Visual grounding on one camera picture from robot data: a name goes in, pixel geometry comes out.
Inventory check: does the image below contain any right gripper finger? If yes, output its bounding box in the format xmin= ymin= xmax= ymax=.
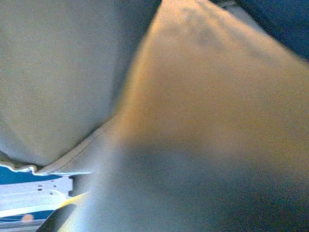
xmin=36 ymin=192 xmax=88 ymax=232

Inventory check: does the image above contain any navy blue backpack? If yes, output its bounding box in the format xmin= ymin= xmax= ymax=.
xmin=0 ymin=0 xmax=309 ymax=232

